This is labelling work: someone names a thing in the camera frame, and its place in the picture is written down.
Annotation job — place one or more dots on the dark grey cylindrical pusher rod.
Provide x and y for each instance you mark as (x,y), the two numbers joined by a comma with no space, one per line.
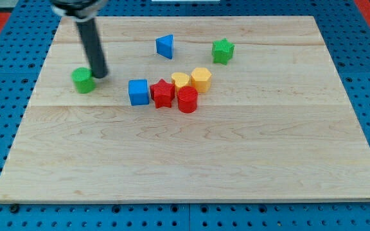
(92,46)

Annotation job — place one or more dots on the yellow hexagon block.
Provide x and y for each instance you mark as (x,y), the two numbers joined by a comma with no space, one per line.
(201,79)

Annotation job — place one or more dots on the red cylinder block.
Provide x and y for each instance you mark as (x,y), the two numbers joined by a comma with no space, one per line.
(187,99)

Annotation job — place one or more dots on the red star block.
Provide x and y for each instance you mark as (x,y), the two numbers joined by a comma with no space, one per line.
(162,93)

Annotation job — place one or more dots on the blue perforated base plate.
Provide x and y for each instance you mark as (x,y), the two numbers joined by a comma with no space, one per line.
(26,31)

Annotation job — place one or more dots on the yellow heart block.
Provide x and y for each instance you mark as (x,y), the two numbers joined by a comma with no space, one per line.
(180,80)

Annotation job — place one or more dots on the light wooden board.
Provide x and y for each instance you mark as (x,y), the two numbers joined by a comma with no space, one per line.
(276,125)

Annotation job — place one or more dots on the green cylinder block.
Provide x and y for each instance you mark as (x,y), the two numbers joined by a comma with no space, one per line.
(82,78)

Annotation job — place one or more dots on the green star block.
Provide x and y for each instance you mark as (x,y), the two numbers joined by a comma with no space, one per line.
(222,51)

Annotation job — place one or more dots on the blue triangle block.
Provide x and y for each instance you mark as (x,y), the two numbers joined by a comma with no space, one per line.
(164,46)

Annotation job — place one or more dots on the blue cube block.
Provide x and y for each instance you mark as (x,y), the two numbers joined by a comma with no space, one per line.
(138,92)

